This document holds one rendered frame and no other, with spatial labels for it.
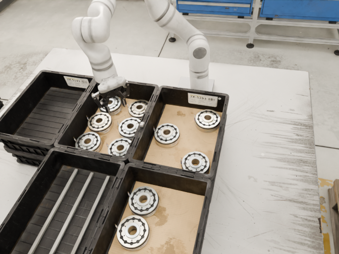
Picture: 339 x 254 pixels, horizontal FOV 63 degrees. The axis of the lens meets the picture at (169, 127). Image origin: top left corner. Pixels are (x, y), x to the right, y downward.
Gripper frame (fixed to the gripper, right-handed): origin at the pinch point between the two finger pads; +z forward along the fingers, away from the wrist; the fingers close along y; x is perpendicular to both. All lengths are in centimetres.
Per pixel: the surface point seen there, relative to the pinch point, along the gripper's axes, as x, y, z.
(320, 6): -69, -207, 55
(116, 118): -10.9, -0.4, 17.5
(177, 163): 23.6, -11.7, 17.6
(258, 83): -4, -77, 30
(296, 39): -75, -197, 87
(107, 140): -1.5, 7.6, 17.5
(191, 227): 47, -3, 18
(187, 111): 2.8, -28.9, 17.5
